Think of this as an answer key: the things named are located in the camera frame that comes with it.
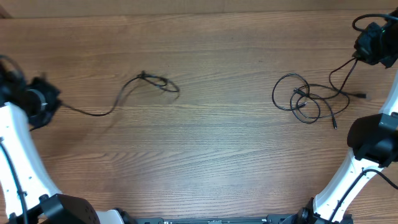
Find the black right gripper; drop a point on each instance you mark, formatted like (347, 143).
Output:
(363, 45)

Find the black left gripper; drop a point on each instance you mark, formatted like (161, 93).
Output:
(51, 94)

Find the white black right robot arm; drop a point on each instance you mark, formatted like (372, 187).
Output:
(372, 140)

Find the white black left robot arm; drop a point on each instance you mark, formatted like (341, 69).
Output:
(30, 194)

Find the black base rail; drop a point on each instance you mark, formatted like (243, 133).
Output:
(217, 220)

